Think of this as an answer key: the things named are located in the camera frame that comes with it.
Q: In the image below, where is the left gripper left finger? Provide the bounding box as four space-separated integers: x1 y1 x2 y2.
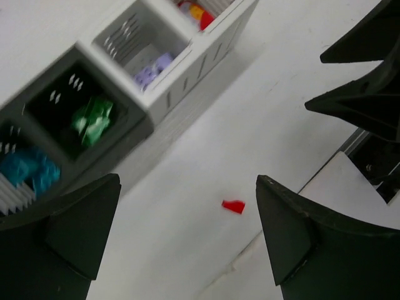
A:
1 174 121 300

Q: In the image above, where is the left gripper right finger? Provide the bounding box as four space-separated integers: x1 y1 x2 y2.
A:
256 175 399 299

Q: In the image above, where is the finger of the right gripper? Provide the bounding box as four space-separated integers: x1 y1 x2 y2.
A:
304 67 399 143
320 0 399 63

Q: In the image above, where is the cyan lego brick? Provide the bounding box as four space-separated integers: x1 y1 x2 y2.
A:
1 147 61 198

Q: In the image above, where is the green square lego brick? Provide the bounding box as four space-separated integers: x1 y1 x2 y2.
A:
71 96 114 148

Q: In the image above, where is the red arched lego piece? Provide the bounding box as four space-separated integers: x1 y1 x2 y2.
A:
177 1 214 31

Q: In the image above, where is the lilac lego brick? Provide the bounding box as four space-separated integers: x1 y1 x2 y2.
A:
133 52 174 92

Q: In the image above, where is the red sloped lego piece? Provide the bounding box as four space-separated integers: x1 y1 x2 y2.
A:
221 200 246 214

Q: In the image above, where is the black double bin container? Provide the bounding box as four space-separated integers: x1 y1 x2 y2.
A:
1 46 154 216

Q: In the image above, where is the white double bin container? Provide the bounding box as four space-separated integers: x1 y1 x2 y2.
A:
76 1 258 124

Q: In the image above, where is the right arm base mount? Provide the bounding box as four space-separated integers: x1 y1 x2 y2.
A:
345 131 399 204

